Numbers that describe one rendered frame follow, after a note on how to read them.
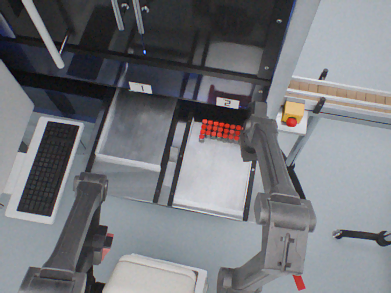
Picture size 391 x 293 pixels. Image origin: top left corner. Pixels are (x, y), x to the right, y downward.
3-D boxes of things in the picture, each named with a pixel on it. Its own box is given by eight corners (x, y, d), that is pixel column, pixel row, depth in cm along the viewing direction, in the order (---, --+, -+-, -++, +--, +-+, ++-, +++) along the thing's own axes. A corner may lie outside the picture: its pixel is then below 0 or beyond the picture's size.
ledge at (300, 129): (277, 101, 175) (278, 99, 173) (308, 106, 174) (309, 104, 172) (273, 130, 169) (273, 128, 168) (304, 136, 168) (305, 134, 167)
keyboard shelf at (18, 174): (24, 115, 182) (21, 112, 180) (85, 124, 180) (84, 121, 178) (-14, 213, 165) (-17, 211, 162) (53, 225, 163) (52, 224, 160)
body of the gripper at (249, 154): (259, 130, 131) (263, 121, 124) (263, 161, 128) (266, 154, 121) (239, 131, 131) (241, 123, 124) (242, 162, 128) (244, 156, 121)
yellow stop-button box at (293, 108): (283, 105, 163) (286, 96, 156) (301, 109, 162) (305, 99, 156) (280, 122, 160) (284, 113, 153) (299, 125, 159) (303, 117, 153)
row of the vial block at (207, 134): (200, 133, 167) (200, 128, 163) (244, 141, 165) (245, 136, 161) (199, 138, 166) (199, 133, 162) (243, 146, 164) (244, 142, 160)
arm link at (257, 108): (245, 128, 110) (277, 134, 111) (249, 89, 114) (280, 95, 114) (236, 142, 122) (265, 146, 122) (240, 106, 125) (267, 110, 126)
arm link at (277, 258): (260, 268, 72) (316, 277, 73) (263, 195, 78) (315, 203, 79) (215, 298, 111) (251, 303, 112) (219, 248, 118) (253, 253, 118)
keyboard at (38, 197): (48, 121, 178) (46, 118, 176) (80, 126, 177) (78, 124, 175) (17, 211, 162) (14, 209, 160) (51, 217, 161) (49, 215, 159)
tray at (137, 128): (120, 84, 176) (118, 79, 173) (179, 94, 174) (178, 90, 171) (96, 156, 163) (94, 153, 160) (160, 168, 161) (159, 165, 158)
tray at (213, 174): (192, 121, 169) (192, 117, 166) (256, 132, 167) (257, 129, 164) (174, 200, 156) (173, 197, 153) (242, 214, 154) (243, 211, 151)
